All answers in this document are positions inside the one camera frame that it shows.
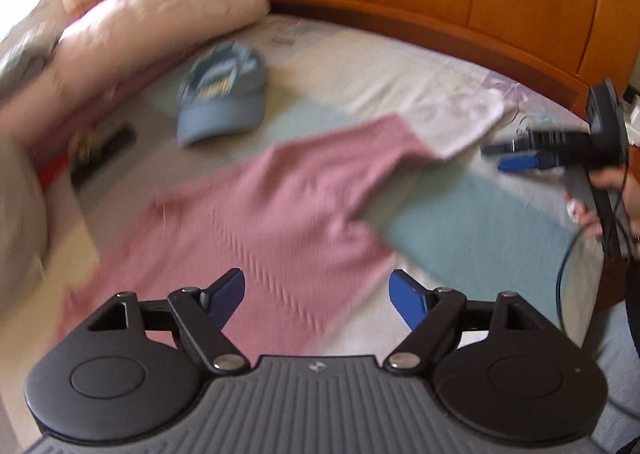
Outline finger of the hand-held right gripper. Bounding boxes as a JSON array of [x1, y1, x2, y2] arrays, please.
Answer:
[[481, 135, 544, 158], [496, 153, 547, 174]]

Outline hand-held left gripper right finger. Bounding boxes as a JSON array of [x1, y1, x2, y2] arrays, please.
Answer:
[[383, 268, 544, 377]]

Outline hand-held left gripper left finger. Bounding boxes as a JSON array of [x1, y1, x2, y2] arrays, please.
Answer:
[[89, 267, 251, 376]]

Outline pink and white knit sweater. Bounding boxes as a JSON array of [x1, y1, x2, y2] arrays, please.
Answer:
[[60, 101, 506, 350]]

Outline folded grey-green clothes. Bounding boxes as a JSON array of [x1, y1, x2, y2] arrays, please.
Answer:
[[0, 21, 61, 90]]

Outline person's right hand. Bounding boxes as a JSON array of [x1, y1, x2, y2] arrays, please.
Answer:
[[564, 163, 640, 241]]

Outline black phone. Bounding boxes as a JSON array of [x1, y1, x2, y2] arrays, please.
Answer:
[[70, 124, 137, 191]]

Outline blue denim cap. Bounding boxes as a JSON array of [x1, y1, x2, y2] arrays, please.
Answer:
[[176, 43, 268, 149]]

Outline red flat object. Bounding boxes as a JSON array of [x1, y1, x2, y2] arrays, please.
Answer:
[[37, 156, 71, 192]]

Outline person's grey trousers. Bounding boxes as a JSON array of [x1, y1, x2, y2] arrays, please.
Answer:
[[592, 301, 640, 454]]

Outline grey cat face cushion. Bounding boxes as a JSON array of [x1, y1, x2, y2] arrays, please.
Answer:
[[0, 134, 51, 305]]

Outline long pink floral pillow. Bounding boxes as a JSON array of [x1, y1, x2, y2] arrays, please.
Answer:
[[0, 0, 273, 160]]

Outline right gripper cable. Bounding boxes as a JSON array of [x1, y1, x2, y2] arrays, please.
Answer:
[[552, 154, 633, 335]]

